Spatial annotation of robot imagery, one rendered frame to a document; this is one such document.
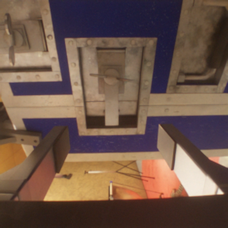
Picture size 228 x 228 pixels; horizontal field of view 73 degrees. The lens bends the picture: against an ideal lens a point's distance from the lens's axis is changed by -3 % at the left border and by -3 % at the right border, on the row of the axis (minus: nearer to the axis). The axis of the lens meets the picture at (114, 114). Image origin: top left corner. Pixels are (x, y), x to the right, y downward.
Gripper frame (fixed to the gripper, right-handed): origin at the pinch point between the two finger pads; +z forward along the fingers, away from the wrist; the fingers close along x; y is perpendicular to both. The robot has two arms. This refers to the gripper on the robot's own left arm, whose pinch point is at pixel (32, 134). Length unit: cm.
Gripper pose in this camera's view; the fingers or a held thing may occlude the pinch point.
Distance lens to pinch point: 35.0
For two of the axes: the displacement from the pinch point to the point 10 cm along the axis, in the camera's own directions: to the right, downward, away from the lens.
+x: 0.3, 5.5, -8.4
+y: -1.7, 8.3, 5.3
